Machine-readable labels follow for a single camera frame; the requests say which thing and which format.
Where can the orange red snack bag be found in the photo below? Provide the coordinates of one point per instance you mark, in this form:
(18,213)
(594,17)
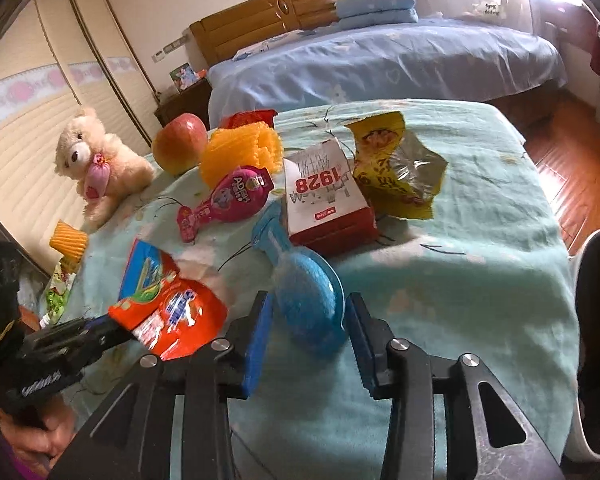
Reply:
(175,310)

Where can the photo frame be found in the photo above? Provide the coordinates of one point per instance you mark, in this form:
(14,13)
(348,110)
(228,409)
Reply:
(184,77)

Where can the folded blue quilt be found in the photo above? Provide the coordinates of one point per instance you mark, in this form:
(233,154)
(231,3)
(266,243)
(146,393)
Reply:
(375,7)

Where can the orange foam fruit net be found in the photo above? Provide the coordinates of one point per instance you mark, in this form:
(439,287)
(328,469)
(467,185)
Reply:
(235,152)

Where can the yellow snack wrapper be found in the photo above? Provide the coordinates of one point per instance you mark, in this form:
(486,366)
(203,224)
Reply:
(380,170)

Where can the red snack wrapper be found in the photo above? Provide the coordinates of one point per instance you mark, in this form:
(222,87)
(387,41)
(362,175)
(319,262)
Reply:
(242,119)

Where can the red yellow apple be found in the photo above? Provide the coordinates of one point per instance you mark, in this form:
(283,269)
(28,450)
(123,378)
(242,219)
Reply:
(177,145)

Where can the green juice pouch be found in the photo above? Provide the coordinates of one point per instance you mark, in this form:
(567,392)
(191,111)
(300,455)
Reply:
(57,290)

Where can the bed with blue sheet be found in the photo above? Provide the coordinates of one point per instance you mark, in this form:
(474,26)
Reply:
(380,65)

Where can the red white milk carton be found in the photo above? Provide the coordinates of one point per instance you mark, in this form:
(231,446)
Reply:
(325,195)

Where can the small printed pillow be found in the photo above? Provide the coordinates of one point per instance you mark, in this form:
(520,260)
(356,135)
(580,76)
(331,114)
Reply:
(260,47)

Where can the cream sliding door wardrobe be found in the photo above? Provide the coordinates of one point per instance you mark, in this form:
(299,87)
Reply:
(25,160)

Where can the pink bottle-shaped pouch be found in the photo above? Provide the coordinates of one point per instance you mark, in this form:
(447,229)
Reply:
(235,195)

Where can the blue bottle-shaped pouch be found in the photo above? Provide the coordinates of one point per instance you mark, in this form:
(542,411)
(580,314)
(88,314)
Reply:
(305,300)

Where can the wall switch panel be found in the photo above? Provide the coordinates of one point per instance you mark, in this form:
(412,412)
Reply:
(172,46)

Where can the person's left hand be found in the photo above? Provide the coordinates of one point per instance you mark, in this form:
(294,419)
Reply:
(45,445)

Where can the dark wooden nightstand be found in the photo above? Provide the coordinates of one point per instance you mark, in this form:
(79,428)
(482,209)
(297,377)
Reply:
(185,102)

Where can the brown wooden headboard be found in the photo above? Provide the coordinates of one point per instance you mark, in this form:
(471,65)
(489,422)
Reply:
(260,15)

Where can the light green floral tablecloth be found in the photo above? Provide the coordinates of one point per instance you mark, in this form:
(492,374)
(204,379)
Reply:
(455,260)

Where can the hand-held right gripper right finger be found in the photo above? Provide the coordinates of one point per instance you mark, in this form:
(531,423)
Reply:
(362,345)

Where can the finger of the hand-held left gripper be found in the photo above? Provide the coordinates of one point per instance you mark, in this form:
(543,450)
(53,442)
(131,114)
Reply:
(70,329)
(97,345)

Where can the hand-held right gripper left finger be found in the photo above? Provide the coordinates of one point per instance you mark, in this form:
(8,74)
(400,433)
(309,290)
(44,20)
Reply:
(257,345)

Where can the cream teddy bear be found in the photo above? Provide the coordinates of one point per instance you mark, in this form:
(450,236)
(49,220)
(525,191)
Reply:
(107,165)

